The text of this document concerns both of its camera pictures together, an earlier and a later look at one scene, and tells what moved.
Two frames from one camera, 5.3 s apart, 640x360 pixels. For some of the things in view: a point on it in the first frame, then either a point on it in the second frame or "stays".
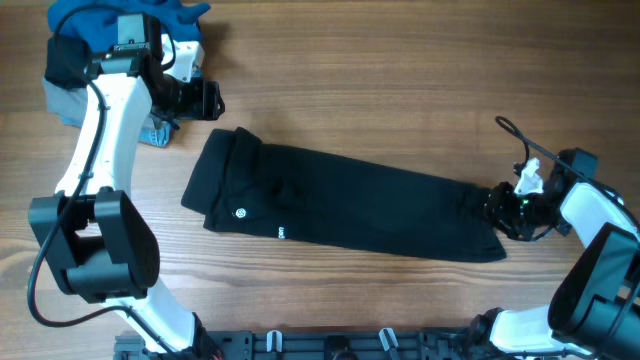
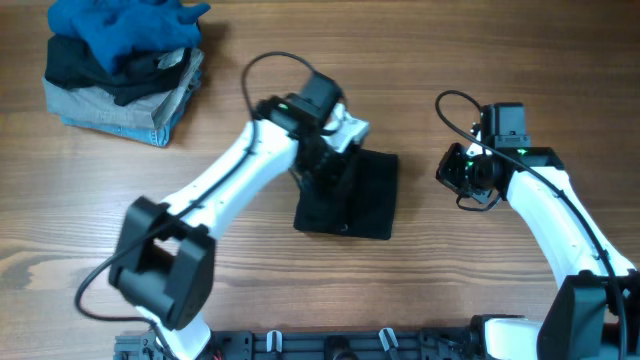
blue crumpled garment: (96, 22) stays
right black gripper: (496, 208) → (445, 171)
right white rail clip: (384, 339) stays
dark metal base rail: (317, 344) stays
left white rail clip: (279, 340) stays
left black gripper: (203, 105) → (333, 173)
